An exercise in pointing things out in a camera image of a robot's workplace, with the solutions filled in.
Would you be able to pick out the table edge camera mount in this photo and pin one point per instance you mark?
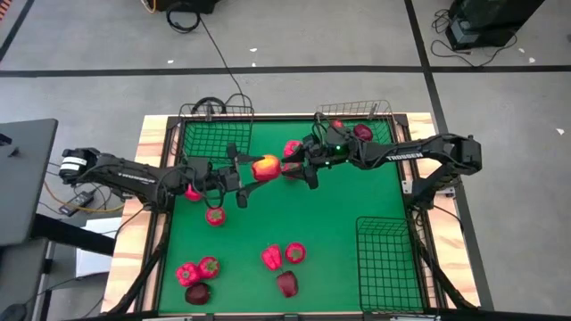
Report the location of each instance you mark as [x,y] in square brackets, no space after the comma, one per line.
[291,318]

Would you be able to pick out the black equipment case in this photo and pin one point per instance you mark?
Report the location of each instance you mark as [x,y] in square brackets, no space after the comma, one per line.
[490,18]

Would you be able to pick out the white box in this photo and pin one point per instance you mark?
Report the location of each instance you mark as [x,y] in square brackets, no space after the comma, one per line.
[91,256]

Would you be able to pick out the black computer mouse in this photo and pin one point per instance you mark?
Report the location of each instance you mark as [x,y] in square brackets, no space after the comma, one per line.
[11,313]

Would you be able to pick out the grey basket clip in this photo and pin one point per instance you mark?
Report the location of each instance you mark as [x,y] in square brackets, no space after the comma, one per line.
[372,111]
[208,111]

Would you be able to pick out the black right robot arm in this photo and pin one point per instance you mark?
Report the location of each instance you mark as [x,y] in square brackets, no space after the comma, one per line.
[415,155]

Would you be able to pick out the black diagonal support strut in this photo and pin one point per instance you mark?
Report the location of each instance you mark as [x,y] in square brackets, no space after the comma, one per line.
[143,276]
[446,281]

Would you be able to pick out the silver metal bracket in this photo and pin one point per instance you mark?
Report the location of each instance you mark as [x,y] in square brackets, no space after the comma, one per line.
[408,186]

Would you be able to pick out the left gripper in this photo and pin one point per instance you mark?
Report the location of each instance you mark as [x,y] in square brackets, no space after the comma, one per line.
[228,179]

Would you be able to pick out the red yellow apple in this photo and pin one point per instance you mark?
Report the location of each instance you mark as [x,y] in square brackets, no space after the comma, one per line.
[266,167]

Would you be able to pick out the dark red apple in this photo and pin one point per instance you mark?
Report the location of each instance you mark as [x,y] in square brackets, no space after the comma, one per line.
[337,124]
[362,132]
[287,284]

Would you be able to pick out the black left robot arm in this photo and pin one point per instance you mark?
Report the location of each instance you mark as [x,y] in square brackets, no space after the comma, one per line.
[134,176]

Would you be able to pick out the grey side table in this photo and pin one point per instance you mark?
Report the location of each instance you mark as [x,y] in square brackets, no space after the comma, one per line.
[22,187]

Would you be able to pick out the green table mat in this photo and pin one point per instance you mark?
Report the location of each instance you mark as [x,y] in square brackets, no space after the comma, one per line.
[276,223]

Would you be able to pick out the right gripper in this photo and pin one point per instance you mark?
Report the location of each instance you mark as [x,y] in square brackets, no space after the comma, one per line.
[325,149]

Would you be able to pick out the black floor box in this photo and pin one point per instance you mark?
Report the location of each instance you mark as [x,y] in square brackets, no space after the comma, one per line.
[187,3]

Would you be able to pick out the black support beam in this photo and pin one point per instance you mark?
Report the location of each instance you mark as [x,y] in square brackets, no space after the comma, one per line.
[76,234]

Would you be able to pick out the black power adapter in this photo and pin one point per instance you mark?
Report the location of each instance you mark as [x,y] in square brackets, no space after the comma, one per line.
[82,199]

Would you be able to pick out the dark maroon apple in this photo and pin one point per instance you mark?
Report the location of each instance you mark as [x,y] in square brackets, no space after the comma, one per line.
[198,293]

